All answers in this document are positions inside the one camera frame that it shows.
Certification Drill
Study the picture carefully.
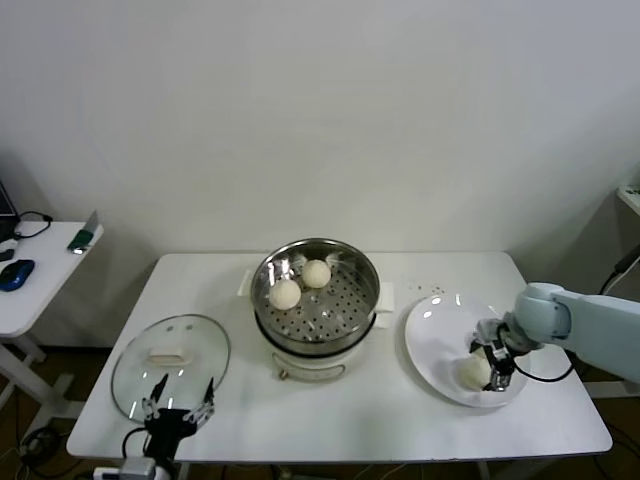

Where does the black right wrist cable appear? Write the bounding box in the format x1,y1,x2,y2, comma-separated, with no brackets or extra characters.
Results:
509,349,576,384

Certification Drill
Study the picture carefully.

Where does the white side table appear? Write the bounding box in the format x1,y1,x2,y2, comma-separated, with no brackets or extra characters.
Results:
0,221,104,436

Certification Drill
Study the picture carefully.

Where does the white shelf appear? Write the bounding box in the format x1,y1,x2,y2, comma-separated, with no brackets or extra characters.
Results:
615,184,640,217

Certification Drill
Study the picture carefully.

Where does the white floor frame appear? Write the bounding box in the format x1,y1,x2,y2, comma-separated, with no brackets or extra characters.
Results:
582,367,640,399

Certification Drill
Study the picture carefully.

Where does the white round plate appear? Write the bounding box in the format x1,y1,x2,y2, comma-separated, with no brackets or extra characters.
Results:
399,292,531,409

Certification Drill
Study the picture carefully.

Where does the blue computer mouse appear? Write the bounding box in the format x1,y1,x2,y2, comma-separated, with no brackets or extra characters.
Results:
0,258,35,292

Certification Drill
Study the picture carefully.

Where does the glass lid with white handle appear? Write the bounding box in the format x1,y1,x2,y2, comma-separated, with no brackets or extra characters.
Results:
109,313,232,426

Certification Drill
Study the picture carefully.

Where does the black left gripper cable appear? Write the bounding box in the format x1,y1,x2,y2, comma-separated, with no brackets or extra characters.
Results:
121,427,151,459

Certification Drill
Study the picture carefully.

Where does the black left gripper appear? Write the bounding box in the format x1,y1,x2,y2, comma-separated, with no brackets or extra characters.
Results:
142,373,216,464

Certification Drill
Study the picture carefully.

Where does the black looped cable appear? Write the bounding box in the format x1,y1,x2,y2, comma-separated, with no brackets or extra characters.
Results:
12,210,54,240

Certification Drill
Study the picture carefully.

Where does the white electric cooking pot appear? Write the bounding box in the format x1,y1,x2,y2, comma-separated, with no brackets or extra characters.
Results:
254,299,396,384

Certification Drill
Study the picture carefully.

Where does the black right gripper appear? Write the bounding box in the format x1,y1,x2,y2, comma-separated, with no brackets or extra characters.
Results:
468,319,522,394

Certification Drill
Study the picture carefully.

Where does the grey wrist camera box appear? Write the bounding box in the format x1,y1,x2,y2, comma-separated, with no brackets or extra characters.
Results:
118,457,157,480

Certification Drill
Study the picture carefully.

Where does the steel steamer basket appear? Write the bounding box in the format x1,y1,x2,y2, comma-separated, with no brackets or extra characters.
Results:
235,238,396,351

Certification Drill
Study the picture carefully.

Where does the black power cable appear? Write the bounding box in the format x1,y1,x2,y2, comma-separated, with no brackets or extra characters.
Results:
598,252,640,296

